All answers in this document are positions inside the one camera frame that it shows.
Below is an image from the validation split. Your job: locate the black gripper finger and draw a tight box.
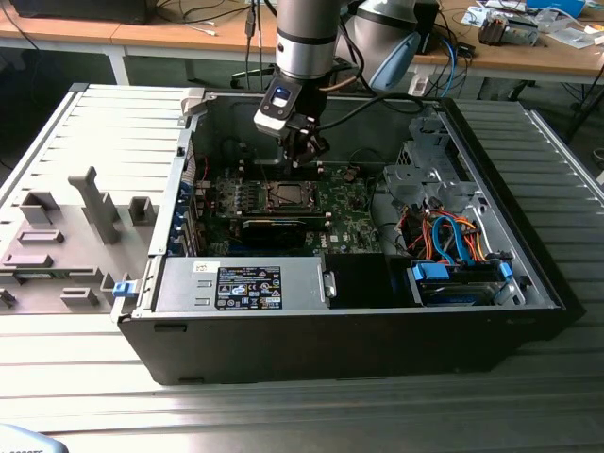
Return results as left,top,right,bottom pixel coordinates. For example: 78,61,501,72
301,133,331,164
281,130,307,169

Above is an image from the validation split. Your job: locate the metal locking lever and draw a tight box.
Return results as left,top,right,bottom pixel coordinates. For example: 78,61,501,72
313,182,344,209
253,149,273,189

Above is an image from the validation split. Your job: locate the metal socket cover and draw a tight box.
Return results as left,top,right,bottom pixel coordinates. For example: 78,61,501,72
267,181,316,211

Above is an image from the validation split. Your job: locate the CPU socket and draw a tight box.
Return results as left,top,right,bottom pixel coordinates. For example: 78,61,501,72
265,180,322,213

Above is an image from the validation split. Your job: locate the green motherboard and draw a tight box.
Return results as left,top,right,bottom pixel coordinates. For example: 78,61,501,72
202,162,384,259

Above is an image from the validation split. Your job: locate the black graphics card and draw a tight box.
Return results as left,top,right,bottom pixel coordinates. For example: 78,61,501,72
240,216,308,249

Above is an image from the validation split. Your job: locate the grey metal drive cage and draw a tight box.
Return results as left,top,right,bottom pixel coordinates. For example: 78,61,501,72
381,115,492,213

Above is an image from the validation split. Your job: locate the white plastic box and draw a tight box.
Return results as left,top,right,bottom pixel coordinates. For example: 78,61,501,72
406,73,431,99

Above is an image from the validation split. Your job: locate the black speaker box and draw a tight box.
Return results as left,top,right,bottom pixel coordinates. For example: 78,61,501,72
414,0,441,56

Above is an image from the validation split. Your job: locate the black plastic shroud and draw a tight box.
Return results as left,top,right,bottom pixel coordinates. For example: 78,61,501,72
325,252,395,310

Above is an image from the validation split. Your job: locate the grey power supply unit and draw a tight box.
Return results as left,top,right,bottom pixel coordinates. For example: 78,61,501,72
153,257,329,313

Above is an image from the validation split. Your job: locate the white printed leaflet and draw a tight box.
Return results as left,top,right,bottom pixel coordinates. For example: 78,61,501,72
460,4,487,27

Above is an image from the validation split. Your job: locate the wooden desk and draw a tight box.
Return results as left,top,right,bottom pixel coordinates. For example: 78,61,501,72
414,0,604,103
0,0,280,86

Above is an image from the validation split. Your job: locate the black PC case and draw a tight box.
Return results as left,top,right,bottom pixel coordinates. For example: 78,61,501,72
110,83,586,386

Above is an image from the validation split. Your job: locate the hard disk in blue carrier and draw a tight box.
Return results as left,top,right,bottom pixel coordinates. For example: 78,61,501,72
406,260,514,308

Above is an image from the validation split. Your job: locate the grey metal device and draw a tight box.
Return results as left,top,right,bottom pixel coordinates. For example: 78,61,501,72
477,11,542,47

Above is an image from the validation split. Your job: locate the grey parts rack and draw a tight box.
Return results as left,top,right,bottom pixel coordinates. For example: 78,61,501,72
0,164,159,315

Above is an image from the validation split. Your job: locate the black monitor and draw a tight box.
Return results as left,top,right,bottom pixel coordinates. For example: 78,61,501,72
8,0,152,25

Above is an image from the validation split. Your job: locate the blue box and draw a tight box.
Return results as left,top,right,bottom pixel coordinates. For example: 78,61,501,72
526,0,589,18

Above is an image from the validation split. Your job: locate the clear plastic bag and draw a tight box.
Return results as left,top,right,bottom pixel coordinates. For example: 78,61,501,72
542,18,604,49

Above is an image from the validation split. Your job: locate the green RAM stick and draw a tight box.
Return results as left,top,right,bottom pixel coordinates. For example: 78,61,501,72
13,268,98,280

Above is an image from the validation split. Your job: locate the pale grey rounded device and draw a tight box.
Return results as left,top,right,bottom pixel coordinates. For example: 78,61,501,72
0,422,65,453

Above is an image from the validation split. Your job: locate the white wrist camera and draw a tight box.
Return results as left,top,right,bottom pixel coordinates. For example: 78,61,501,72
253,77,316,139

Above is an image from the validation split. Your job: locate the orange wire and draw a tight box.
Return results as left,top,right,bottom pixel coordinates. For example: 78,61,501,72
464,216,487,263
405,214,433,254

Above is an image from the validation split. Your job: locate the blue wire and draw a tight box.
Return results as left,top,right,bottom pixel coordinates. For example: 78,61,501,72
429,212,473,266

